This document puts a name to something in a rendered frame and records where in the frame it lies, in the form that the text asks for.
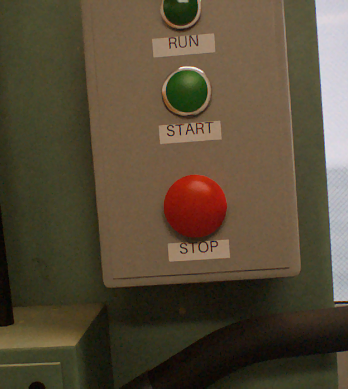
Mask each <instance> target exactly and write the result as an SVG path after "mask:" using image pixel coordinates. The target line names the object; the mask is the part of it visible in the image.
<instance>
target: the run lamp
mask: <svg viewBox="0 0 348 389"><path fill-rule="evenodd" d="M160 14H161V16H162V19H163V20H164V22H165V23H166V24H167V25H168V26H170V27H171V28H173V29H176V30H185V29H188V28H191V27H192V26H193V25H194V24H195V23H196V22H197V21H198V20H199V18H200V16H201V1H200V0H161V4H160Z"/></svg>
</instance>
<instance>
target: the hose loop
mask: <svg viewBox="0 0 348 389"><path fill-rule="evenodd" d="M343 351H348V306H339V307H333V308H322V309H311V310H305V311H293V312H287V313H276V314H268V315H263V316H255V317H252V318H248V319H245V320H241V321H237V322H235V323H232V324H230V325H227V326H224V327H222V328H219V329H217V330H215V331H214V332H212V333H209V334H208V335H206V336H204V337H202V338H200V339H199V340H197V341H196V342H194V343H192V344H191V345H189V346H187V347H186V348H185V349H183V350H181V351H180V352H178V353H177V354H175V355H173V356H172V357H170V358H168V359H167V360H166V361H164V362H162V363H161V364H159V365H158V366H156V367H154V368H153V369H151V370H147V371H145V372H144V373H142V374H141V375H139V376H137V377H136V378H134V379H133V380H131V381H129V382H128V383H126V384H125V385H123V386H122V387H120V388H118V389H205V388H207V387H208V386H210V385H212V384H213V383H215V382H216V381H218V380H219V379H221V378H223V377H225V376H227V375H228V374H231V373H233V372H234V371H237V370H238V369H241V368H244V367H246V366H249V365H251V364H256V363H259V362H263V361H268V360H273V359H281V358H287V357H298V356H309V355H315V354H327V353H333V352H343Z"/></svg>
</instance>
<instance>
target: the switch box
mask: <svg viewBox="0 0 348 389"><path fill-rule="evenodd" d="M200 1H201V16H200V18H199V20H198V21H197V22H196V23H195V24H194V25H193V26H192V27H191V28H188V29H185V30H176V29H173V28H171V27H170V26H168V25H167V24H166V23H165V22H164V20H163V19H162V16H161V14H160V4H161V0H80V7H81V22H82V31H83V46H84V55H85V71H86V79H87V95H88V110H89V118H90V133H91V142H92V157H93V171H94V180H95V195H96V203H97V218H98V226H99V240H100V255H101V263H102V277H103V282H104V284H105V286H106V287H108V288H111V289H116V288H128V287H148V286H160V285H179V284H200V283H210V282H230V281H241V280H260V279H271V278H290V277H295V276H297V275H299V272H300V270H301V259H300V249H299V228H298V217H297V198H296V178H295V168H294V149H293V139H292V119H291V101H290V91H289V73H288V63H287V45H286V36H285V18H284V0H200ZM210 33H214V39H215V52H209V53H201V54H187V55H179V56H166V57H153V44H152V39H160V38H167V37H181V36H188V35H203V34H210ZM185 66H189V67H193V68H197V69H199V70H200V71H202V72H204V73H205V74H206V76H207V77H208V79H209V80H210V83H211V86H212V97H211V100H210V103H209V104H208V106H207V108H206V109H205V110H204V111H203V112H201V113H199V114H198V115H195V116H191V117H183V116H178V115H177V114H175V113H173V112H172V111H170V110H169V108H168V107H167V106H166V104H165V102H164V100H163V96H162V87H163V84H164V82H165V79H166V78H167V76H168V75H169V74H170V73H171V72H173V71H174V70H175V69H178V68H181V67H185ZM209 121H220V126H221V135H222V139H221V140H206V141H190V142H181V143H166V144H160V136H159V126H161V125H170V124H185V123H200V122H209ZM188 175H202V176H206V177H209V178H210V179H212V180H214V181H215V182H216V183H217V184H218V185H219V186H220V187H221V189H222V191H223V192H224V194H225V198H226V202H227V210H226V215H225V218H224V220H223V222H222V223H221V225H220V226H219V227H218V228H217V229H216V230H215V231H214V232H212V233H211V234H209V235H207V236H203V237H188V236H184V235H182V234H180V233H178V232H177V231H176V230H174V229H173V228H172V227H171V225H170V224H169V223H168V221H167V219H166V217H165V213H164V200H165V196H166V193H167V192H168V190H169V188H170V187H171V186H172V185H173V184H174V183H175V182H176V181H177V180H178V179H180V178H182V177H184V176H188ZM227 239H228V240H229V252H230V258H217V259H206V260H187V261H169V252H168V244H170V243H180V242H198V241H217V240H227Z"/></svg>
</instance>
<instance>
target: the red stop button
mask: <svg viewBox="0 0 348 389"><path fill-rule="evenodd" d="M226 210H227V202H226V198H225V194H224V192H223V191H222V189H221V187H220V186H219V185H218V184H217V183H216V182H215V181H214V180H212V179H210V178H209V177H206V176H202V175H188V176H184V177H182V178H180V179H178V180H177V181H176V182H175V183H174V184H173V185H172V186H171V187H170V188H169V190H168V192H167V193H166V196H165V200H164V213H165V217H166V219H167V221H168V223H169V224H170V225H171V227H172V228H173V229H174V230H176V231H177V232H178V233H180V234H182V235H184V236H188V237H203V236H207V235H209V234H211V233H212V232H214V231H215V230H216V229H217V228H218V227H219V226H220V225H221V223H222V222H223V220H224V218H225V215H226Z"/></svg>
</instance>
